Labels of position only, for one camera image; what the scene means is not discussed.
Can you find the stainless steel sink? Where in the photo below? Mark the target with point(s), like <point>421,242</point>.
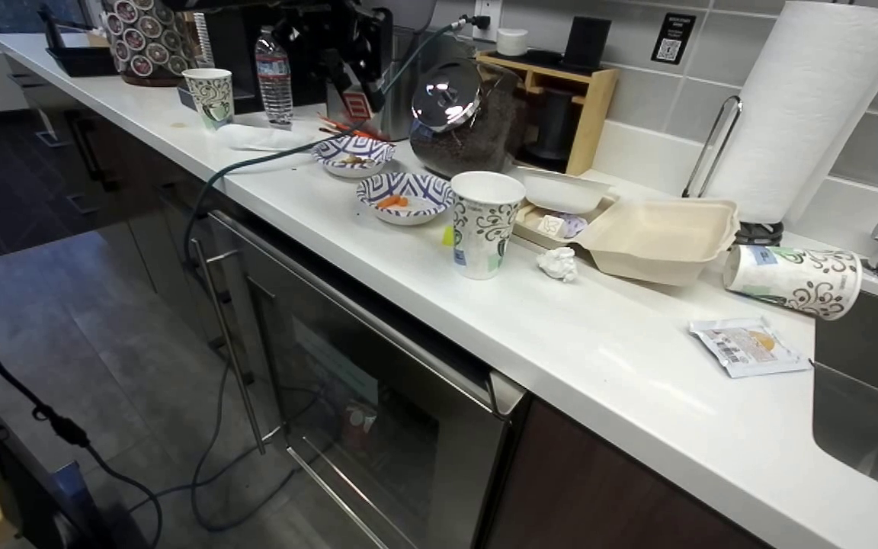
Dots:
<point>845,385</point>

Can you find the blue patterned bowl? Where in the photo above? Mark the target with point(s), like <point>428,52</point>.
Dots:
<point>356,156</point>
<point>403,195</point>

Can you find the upright patterned paper cup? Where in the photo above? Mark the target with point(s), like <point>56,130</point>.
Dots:
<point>484,206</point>

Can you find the black wall sign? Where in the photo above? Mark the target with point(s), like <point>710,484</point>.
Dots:
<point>671,37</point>

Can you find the chrome paper towel holder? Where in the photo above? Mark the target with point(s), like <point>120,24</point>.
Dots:
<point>714,143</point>

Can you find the white wall outlet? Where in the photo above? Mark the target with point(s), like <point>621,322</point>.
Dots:
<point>490,11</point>

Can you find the white napkin on counter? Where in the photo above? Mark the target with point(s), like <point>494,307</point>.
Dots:
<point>254,139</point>

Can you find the crumpled white paper ball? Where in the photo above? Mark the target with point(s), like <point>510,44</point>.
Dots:
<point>559,262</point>

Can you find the flat snack packet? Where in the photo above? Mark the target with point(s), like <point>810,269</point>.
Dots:
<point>747,346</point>

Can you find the white shallow dish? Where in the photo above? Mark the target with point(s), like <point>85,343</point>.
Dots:
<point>561,195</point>

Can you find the white paper towel roll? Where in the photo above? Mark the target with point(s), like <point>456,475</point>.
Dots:
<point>804,99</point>

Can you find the wooden shelf rack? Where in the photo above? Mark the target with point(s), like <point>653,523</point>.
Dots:
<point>561,111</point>

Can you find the stainless steel dishwasher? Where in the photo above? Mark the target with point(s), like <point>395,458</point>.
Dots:
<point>389,420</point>

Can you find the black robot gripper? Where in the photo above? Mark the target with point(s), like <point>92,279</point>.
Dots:
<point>356,59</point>

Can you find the far blue patterned bowl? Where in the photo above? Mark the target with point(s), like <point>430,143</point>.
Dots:
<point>356,156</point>

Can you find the near blue patterned bowl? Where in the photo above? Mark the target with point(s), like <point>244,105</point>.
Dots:
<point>403,195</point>

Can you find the beige takeout clamshell box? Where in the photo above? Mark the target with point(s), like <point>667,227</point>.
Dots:
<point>661,242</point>

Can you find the tipped patterned paper cup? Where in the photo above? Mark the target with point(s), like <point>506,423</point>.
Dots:
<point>812,281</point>

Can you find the far patterned paper cup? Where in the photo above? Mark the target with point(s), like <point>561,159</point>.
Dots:
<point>211,93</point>

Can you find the clear plastic water bottle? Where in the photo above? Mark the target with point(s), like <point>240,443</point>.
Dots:
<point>277,76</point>

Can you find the black knife block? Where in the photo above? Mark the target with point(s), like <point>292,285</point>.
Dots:
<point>75,59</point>

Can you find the patterned ceramic jar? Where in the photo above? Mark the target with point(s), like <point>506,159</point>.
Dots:
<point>148,39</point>

